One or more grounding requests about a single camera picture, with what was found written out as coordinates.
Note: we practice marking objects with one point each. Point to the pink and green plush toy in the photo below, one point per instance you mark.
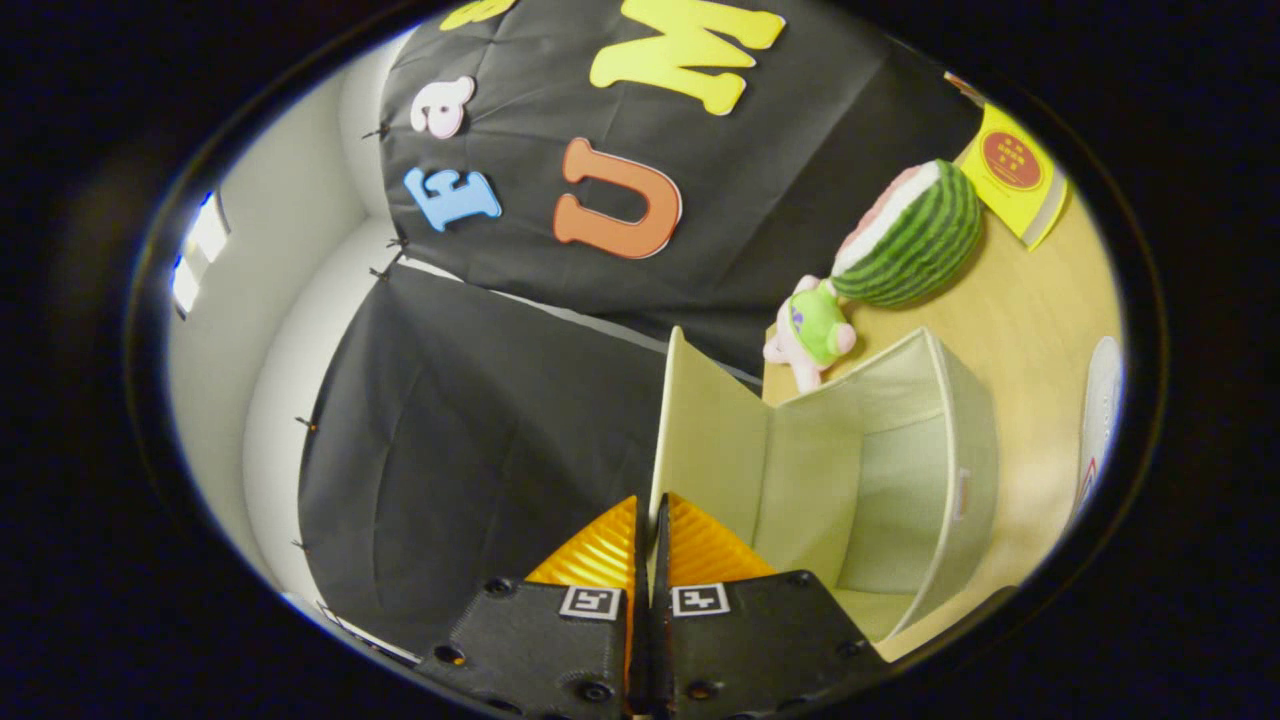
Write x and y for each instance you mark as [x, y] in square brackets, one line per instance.
[815, 325]

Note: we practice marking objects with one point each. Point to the yellow book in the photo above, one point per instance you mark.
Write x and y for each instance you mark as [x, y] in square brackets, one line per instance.
[1035, 210]

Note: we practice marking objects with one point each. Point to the white striped shoe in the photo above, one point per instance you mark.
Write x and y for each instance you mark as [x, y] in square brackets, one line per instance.
[1100, 420]

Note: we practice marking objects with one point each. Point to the watermelon slice plush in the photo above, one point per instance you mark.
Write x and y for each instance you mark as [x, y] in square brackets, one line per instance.
[915, 245]

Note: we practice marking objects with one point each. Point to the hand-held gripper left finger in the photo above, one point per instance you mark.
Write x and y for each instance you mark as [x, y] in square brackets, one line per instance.
[545, 640]

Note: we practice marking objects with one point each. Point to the beige fabric storage box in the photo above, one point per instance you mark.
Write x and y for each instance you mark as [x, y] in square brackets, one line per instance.
[880, 450]

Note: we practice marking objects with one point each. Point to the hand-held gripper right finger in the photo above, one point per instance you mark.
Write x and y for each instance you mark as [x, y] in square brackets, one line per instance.
[760, 640]

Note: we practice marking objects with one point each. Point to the ceiling light panel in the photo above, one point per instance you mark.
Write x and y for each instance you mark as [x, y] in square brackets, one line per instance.
[200, 250]

